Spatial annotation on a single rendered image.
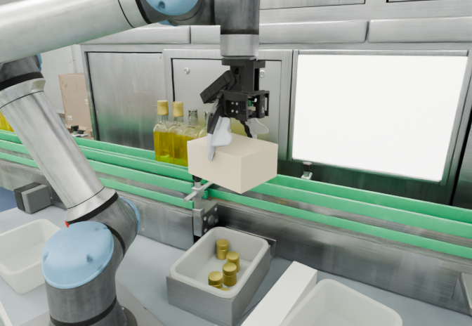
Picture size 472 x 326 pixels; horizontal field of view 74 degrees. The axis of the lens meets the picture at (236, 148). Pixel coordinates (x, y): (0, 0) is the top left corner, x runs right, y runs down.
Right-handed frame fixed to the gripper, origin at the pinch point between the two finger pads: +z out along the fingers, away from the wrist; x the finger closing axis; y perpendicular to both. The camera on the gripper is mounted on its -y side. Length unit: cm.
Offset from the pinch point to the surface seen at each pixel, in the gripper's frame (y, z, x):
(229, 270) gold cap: 1.6, 29.0, -2.5
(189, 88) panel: -41.8, -8.2, 23.1
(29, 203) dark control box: -77, 31, -24
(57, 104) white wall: -635, 90, 169
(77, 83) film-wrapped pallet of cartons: -449, 33, 142
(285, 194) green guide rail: 3.1, 15.8, 18.0
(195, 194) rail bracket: -13.3, 14.9, 0.2
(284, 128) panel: -7.5, 2.0, 31.9
